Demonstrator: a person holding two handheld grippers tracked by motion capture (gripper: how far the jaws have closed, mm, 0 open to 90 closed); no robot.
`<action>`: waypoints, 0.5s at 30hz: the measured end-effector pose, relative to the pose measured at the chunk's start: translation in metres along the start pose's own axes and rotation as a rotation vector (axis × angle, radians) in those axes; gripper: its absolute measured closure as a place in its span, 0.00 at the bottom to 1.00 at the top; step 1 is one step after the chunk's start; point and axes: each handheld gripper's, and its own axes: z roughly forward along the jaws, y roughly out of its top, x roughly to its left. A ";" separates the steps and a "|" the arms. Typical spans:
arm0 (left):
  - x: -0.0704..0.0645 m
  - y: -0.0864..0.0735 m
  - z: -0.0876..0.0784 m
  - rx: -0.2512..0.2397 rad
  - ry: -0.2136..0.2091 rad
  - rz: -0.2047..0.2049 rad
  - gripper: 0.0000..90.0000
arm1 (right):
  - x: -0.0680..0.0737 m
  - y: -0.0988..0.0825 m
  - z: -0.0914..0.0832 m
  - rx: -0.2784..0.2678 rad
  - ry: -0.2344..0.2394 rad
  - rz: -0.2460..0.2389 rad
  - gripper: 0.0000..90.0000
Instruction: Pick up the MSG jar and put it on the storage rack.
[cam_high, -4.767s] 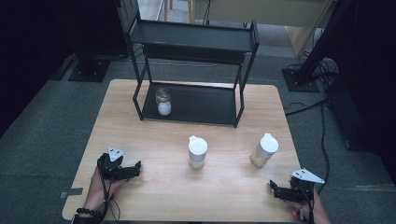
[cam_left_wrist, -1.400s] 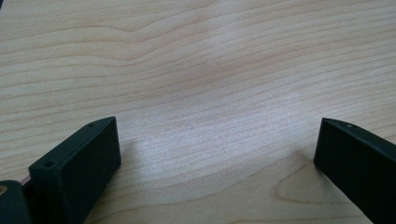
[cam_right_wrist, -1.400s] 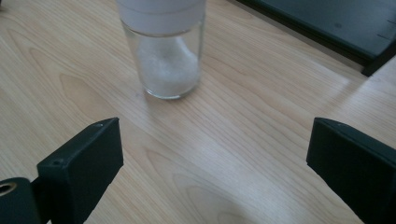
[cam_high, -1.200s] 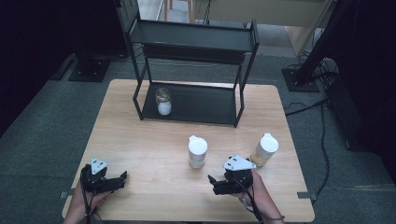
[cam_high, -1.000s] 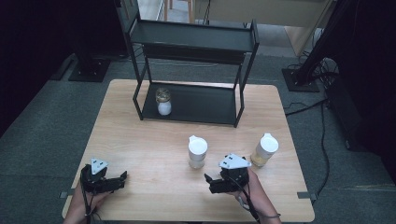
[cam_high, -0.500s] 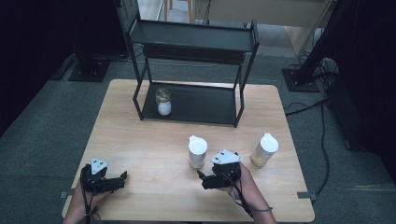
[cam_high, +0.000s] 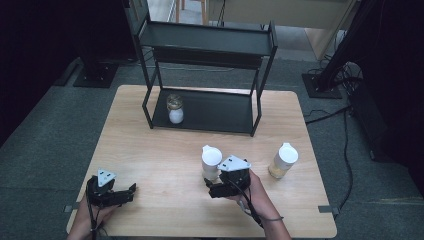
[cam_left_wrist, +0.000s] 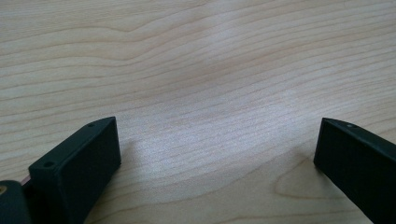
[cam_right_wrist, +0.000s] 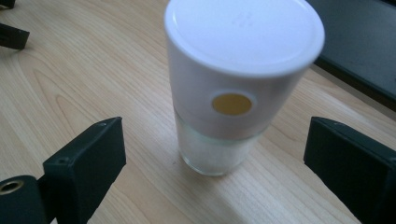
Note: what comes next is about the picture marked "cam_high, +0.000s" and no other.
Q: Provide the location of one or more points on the beige wooden board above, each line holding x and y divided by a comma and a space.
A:
283, 13

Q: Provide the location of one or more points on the person's left hand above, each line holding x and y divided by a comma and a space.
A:
91, 215

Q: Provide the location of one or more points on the black slanted stand pole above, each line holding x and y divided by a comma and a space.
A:
346, 40

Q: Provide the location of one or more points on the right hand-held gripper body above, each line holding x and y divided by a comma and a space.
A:
236, 178

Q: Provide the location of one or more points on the person's right hand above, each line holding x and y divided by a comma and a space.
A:
258, 196

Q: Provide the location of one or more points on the black metal shelf rack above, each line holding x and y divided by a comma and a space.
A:
206, 41

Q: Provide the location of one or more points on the grey table edge bracket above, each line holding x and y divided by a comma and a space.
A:
328, 209
69, 208

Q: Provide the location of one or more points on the dark curtain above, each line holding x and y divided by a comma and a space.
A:
40, 50

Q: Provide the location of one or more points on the dark equipment box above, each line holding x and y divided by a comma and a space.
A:
386, 126

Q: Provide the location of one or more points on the thin grey wrist band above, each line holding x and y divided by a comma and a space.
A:
275, 219

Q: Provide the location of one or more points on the wooden chair legs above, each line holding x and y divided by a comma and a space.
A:
190, 8

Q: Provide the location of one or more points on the white-lidded jar of beige grains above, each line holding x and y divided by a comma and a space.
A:
288, 155

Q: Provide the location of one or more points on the black stand base plate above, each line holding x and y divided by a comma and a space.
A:
96, 76
321, 87

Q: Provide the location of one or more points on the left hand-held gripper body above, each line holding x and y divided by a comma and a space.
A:
100, 193

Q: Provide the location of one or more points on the white-lidded jar of white powder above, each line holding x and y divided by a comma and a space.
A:
211, 156

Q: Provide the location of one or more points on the clear-lidded jar of white powder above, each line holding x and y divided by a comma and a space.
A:
175, 116

